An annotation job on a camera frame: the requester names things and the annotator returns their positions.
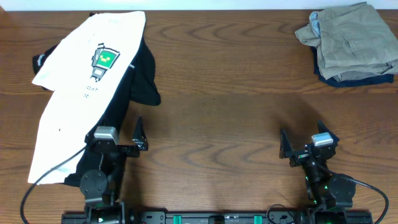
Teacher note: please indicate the grey shorts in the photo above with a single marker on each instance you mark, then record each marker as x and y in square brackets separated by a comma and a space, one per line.
[355, 76]

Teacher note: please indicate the black garment under t-shirt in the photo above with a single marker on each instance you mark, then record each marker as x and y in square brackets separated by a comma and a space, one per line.
[137, 85]

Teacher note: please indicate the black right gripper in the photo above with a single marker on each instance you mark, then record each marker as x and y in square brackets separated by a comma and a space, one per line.
[286, 150]

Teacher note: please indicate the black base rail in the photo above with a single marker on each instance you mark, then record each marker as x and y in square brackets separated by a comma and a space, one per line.
[272, 215]

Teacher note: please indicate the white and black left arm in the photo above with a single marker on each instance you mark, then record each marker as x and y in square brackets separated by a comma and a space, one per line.
[101, 185]

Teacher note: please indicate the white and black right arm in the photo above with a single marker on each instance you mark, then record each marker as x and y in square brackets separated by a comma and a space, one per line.
[332, 194]

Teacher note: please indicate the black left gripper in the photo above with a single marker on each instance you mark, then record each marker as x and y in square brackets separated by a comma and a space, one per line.
[139, 140]

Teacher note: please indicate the white graphic t-shirt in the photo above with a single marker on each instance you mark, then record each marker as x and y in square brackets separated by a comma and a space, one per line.
[83, 72]

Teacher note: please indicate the navy blue garment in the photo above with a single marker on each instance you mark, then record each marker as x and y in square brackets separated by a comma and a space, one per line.
[388, 78]

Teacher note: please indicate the olive green shorts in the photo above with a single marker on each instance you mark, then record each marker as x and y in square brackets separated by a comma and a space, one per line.
[350, 38]

